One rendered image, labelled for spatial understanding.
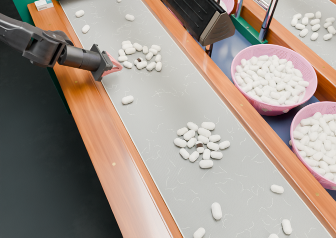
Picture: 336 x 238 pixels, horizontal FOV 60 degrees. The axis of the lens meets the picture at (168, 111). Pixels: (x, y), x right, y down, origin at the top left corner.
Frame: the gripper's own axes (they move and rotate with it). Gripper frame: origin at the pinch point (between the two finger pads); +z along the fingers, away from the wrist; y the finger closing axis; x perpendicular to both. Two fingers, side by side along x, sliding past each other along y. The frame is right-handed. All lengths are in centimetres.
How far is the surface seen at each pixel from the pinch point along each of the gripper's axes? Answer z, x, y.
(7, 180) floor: 2, 101, 27
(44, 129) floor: 22, 85, 49
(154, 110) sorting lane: 4.9, 0.7, -17.5
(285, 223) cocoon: 12, -9, -61
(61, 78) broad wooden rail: -12.4, 12.4, 5.5
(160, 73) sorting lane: 11.6, -4.8, -4.9
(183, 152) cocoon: 3.9, -0.9, -34.2
